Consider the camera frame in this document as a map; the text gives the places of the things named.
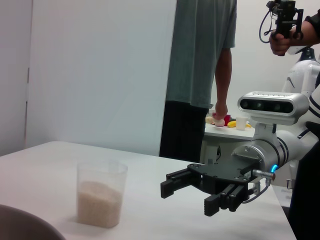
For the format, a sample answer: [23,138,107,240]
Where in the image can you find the pink and white round object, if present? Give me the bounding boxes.
[211,112,226,128]

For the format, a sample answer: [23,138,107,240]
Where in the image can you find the person in teal shirt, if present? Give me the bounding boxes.
[159,0,238,164]

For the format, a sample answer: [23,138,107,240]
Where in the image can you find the white robot shell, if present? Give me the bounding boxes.
[281,45,320,100]

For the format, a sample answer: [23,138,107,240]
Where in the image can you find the hand of teal-shirt person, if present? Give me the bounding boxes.
[214,101,230,121]

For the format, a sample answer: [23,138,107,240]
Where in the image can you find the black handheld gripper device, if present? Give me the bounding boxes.
[266,0,305,41]

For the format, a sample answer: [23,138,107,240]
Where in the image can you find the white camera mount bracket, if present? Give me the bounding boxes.
[252,121,278,145]

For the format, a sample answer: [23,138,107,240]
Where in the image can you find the white paper cup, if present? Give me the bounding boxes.
[235,116,249,131]

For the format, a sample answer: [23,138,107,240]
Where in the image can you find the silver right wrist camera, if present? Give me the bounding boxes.
[237,91,310,126]

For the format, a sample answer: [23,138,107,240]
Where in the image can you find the hand of black-sleeved person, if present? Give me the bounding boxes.
[269,31,292,57]

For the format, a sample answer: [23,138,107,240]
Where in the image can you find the black handheld device cable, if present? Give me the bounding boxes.
[258,7,276,43]

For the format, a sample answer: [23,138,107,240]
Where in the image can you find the white side table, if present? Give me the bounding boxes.
[199,122,257,166]

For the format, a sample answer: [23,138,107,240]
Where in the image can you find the forearm with black sleeve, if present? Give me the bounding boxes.
[284,8,320,49]

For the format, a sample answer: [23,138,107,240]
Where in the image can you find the white uncooked rice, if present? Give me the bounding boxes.
[76,181,124,228]

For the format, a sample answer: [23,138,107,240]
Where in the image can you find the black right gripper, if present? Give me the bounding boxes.
[159,161,261,217]

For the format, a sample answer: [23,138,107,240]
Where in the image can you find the clear plastic measuring cup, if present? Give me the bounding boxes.
[76,159,129,229]

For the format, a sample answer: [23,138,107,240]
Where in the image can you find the dark robot torso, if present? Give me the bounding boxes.
[287,87,320,240]

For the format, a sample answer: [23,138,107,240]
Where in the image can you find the stainless steel mixing bowl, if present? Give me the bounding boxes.
[0,203,66,240]

